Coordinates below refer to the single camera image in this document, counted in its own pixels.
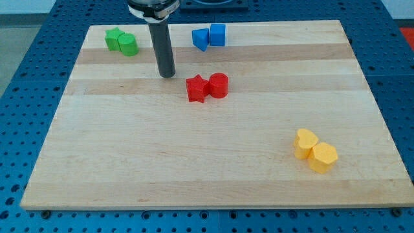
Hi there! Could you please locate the red star block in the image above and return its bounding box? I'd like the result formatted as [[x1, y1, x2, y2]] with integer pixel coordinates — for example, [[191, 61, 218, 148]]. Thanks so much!
[[186, 74, 210, 103]]

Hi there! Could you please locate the green star block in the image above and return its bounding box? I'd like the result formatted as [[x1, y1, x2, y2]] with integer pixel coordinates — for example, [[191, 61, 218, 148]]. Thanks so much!
[[105, 27, 125, 51]]

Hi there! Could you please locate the red cylinder block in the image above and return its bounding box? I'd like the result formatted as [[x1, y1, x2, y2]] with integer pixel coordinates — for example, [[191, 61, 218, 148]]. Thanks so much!
[[209, 72, 229, 98]]

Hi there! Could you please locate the light wooden board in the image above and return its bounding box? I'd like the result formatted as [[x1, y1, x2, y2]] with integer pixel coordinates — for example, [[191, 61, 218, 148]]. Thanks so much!
[[21, 20, 413, 210]]

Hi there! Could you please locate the blue triangle block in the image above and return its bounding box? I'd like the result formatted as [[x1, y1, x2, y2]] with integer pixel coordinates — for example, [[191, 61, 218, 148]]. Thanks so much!
[[191, 28, 210, 52]]

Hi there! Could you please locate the blue cube block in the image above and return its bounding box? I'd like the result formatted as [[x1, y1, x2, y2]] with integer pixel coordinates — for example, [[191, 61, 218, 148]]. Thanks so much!
[[210, 24, 226, 47]]

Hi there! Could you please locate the black cylindrical pointer rod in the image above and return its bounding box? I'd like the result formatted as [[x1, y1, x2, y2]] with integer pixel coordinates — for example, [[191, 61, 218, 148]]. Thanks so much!
[[148, 19, 175, 78]]

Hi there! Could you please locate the yellow heart block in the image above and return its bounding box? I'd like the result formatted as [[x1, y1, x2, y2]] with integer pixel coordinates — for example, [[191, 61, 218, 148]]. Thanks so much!
[[293, 128, 319, 160]]

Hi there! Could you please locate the green cylinder block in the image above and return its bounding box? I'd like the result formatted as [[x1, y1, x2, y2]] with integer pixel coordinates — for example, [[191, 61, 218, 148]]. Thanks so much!
[[118, 33, 139, 56]]

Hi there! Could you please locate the yellow hexagon block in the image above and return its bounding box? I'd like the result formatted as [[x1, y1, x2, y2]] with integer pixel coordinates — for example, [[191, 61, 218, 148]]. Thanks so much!
[[308, 142, 338, 174]]

